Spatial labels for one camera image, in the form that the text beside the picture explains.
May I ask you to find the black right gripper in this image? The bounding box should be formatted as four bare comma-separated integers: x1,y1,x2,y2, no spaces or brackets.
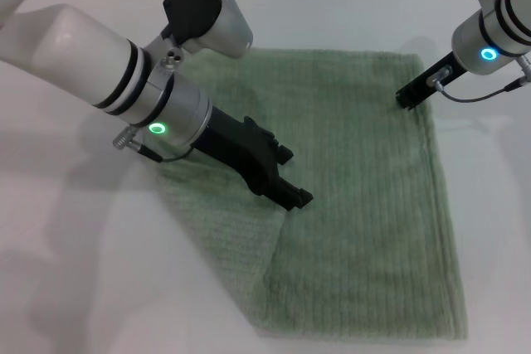
395,53,469,113

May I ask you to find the green ribbed towel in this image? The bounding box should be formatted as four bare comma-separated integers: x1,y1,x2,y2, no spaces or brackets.
155,47,469,329

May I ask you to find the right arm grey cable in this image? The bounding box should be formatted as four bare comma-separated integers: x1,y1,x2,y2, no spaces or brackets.
431,53,531,104

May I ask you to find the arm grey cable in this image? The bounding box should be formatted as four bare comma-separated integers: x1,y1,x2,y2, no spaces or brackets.
431,53,531,104
111,129,197,163

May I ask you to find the left wrist camera housing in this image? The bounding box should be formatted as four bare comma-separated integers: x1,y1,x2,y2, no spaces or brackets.
162,0,254,59

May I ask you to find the left arm grey cable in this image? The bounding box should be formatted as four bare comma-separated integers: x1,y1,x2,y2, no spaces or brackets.
111,129,197,163

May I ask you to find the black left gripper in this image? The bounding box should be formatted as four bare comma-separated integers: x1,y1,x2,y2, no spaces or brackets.
194,107,314,211

